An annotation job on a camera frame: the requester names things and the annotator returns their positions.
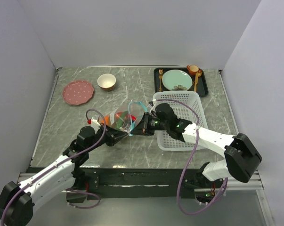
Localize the clear zip top bag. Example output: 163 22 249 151
98 101 148 136

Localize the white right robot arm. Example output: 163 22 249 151
131 103 262 187

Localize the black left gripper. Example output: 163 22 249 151
86 122 127 152

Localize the brown ceramic cup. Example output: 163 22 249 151
187 65 203 76

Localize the white plastic mesh basket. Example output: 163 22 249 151
153 91 208 151

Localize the mint green plate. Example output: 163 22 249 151
162 69 193 91

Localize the floral paper bowl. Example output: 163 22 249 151
97 73 116 91

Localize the wooden spoon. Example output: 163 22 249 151
195 70 203 82

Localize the aluminium front rail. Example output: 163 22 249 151
227 171 264 191

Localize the pink dotted plate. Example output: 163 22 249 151
62 80 94 105

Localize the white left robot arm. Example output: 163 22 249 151
0 125 128 226

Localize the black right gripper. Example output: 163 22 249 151
131 112 169 136

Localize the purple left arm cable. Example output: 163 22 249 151
0 108 107 226

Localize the gold fork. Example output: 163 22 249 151
158 69 163 92

